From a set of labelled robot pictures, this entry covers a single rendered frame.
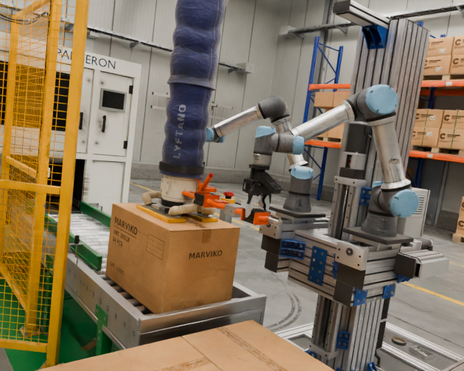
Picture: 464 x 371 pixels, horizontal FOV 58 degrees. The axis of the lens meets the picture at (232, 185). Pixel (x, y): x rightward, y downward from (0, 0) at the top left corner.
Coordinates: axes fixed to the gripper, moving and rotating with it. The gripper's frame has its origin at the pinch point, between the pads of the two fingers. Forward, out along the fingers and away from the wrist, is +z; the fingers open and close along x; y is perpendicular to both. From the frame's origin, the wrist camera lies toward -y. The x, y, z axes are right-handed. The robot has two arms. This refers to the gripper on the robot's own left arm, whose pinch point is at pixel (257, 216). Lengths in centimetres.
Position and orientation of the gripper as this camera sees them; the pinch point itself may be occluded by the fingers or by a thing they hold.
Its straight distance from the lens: 167.8
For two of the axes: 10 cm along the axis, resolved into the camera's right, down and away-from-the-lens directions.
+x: -7.8, -0.4, -6.2
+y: -6.1, -1.7, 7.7
